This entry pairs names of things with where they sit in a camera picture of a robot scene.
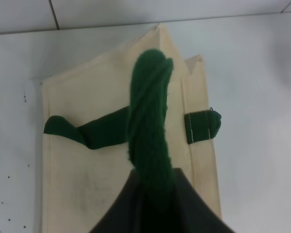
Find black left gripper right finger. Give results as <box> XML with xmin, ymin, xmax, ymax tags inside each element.
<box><xmin>173</xmin><ymin>168</ymin><xmax>233</xmax><ymax>233</ymax></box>

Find white linen bag green handles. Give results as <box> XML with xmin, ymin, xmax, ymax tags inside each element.
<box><xmin>42</xmin><ymin>25</ymin><xmax>221</xmax><ymax>233</ymax></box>

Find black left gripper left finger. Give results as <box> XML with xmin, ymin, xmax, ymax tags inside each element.
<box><xmin>91</xmin><ymin>169</ymin><xmax>145</xmax><ymax>233</ymax></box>

